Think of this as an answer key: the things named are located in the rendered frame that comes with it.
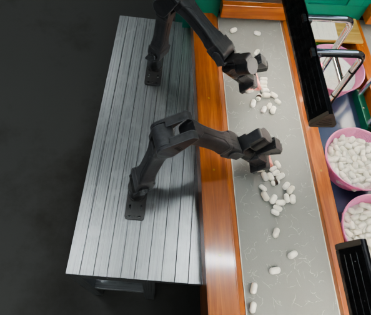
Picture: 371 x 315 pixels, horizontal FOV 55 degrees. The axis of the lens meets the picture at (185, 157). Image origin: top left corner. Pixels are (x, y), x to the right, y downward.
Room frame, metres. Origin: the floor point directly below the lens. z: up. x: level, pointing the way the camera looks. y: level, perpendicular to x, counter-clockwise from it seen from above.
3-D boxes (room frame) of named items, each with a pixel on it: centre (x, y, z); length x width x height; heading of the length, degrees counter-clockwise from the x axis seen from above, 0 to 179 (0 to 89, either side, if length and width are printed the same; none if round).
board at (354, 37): (1.37, -0.52, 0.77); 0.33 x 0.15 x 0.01; 101
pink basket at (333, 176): (0.72, -0.65, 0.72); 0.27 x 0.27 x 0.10
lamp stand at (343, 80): (0.95, -0.40, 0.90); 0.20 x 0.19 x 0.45; 11
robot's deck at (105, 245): (0.78, -0.07, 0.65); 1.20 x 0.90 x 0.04; 6
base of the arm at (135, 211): (0.46, 0.15, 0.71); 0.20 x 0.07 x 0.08; 6
